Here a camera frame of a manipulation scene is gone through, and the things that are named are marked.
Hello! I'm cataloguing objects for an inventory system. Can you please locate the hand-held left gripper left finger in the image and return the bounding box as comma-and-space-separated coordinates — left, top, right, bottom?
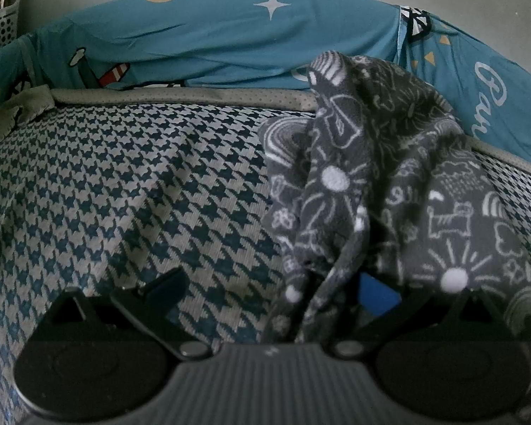
48, 267, 213, 361

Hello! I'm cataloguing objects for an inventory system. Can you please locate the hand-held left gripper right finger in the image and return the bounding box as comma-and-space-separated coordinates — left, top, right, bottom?
330, 272, 510, 359

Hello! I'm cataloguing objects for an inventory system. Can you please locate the grey patterned fleece garment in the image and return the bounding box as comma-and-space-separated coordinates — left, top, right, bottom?
259, 51, 531, 356

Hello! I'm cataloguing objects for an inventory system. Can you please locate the houndstooth bed mat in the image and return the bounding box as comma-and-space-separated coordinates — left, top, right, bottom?
0, 86, 531, 408

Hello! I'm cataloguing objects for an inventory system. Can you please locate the olive green cloth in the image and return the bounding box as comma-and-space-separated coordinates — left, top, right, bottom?
0, 87, 56, 149

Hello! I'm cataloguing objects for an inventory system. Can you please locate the blue printed bed sheet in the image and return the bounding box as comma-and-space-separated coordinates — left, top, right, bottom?
0, 0, 531, 166

